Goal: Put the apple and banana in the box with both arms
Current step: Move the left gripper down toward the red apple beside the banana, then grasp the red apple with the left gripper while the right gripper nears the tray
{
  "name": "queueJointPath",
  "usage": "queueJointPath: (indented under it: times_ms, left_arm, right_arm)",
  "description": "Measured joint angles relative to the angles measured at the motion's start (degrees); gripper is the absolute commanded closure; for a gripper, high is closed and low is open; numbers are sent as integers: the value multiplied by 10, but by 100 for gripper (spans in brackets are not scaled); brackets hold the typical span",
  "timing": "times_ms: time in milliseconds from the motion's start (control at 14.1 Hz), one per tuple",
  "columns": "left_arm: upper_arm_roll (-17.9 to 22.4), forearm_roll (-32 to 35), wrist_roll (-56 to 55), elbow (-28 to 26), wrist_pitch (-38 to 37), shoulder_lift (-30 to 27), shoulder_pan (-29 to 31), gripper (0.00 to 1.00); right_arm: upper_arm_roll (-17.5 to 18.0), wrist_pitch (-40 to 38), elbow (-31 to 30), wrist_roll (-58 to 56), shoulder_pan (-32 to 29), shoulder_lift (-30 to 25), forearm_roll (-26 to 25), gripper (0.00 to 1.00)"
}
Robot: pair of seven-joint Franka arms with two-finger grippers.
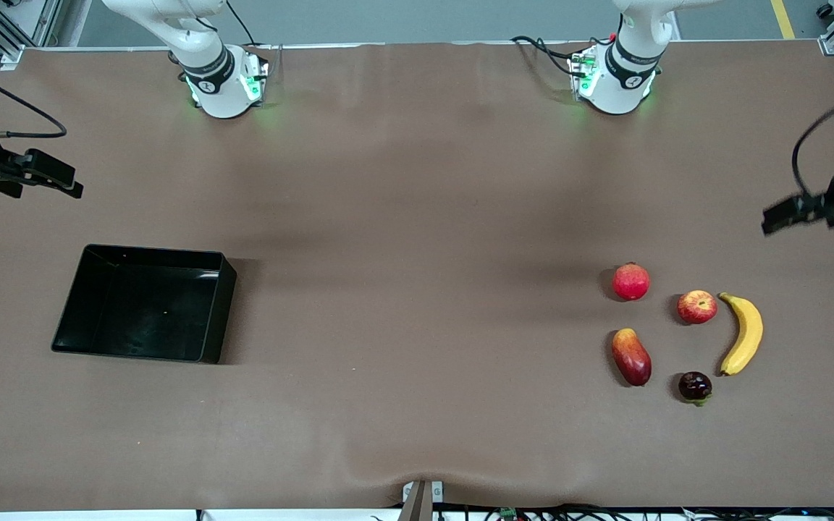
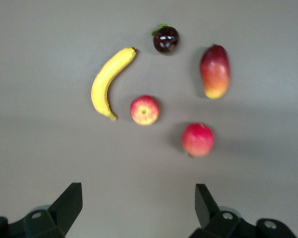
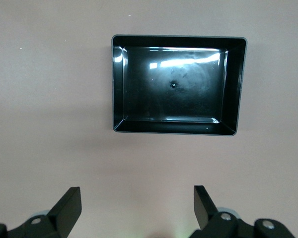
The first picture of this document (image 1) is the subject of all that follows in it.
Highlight yellow banana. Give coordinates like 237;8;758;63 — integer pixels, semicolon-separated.
719;292;764;377

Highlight red yellow apple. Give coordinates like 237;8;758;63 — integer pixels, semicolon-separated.
678;289;718;325

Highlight black rectangular plastic box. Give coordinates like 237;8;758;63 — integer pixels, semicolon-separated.
51;245;237;364

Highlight red pomegranate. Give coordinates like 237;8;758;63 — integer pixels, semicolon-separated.
612;262;651;302

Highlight dark purple mangosteen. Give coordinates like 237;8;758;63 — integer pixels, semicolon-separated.
678;371;713;407

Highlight red yellow mango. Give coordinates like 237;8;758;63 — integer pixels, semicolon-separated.
611;328;652;387

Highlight brown table mat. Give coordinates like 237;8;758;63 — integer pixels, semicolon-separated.
0;40;834;512

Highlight black right arm base cable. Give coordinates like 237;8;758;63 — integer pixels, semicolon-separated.
225;0;258;48

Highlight black left arm base cables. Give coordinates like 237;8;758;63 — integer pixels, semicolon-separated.
510;34;578;77

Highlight grey camera pole bracket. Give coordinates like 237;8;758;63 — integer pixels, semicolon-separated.
401;479;445;521

